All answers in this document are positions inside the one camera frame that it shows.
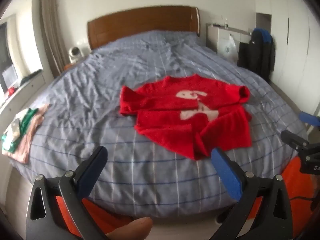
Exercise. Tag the wooden nightstand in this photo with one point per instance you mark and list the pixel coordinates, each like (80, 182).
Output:
(68, 67)

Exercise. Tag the black and blue jacket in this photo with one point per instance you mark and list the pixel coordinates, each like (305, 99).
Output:
(257, 55)

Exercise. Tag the person's orange pants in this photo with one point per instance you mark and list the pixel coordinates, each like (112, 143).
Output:
(297, 180)

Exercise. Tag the person's left hand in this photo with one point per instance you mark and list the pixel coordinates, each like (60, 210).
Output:
(135, 228)

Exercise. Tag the bed with grey checked sheet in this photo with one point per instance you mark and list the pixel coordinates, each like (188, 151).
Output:
(100, 80)

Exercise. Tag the beige curtain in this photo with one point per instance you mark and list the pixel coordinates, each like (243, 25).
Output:
(50, 30)

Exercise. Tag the white windowsill cabinet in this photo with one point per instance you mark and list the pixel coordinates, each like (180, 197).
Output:
(32, 85)

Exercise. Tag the wooden headboard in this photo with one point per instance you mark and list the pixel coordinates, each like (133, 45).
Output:
(140, 25)

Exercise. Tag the white plastic bag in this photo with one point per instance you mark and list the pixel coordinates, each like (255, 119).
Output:
(226, 47)

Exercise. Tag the dark green clothes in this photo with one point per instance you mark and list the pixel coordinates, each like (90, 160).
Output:
(31, 76)

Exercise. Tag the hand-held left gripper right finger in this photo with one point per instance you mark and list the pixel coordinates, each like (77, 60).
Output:
(227, 175)

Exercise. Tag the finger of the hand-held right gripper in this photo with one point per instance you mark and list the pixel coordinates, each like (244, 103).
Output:
(310, 119)
(293, 140)

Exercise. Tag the pink folded garment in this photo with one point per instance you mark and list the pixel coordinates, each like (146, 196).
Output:
(30, 140)

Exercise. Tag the white bedside cabinet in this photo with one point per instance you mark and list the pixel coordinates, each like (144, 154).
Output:
(213, 37)

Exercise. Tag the red knit sweater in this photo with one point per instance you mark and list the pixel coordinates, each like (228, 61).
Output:
(162, 105)

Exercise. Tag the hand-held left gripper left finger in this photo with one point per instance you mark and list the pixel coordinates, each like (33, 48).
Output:
(90, 177)

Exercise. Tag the green and white folded garment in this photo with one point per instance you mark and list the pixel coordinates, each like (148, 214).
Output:
(27, 117)

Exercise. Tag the small red item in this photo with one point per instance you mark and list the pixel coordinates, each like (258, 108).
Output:
(10, 91)

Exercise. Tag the white round fan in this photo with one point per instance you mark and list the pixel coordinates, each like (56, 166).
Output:
(75, 53)

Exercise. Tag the white wardrobe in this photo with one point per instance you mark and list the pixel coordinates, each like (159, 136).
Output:
(295, 42)

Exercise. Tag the small bottle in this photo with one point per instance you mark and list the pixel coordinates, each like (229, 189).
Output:
(227, 24)

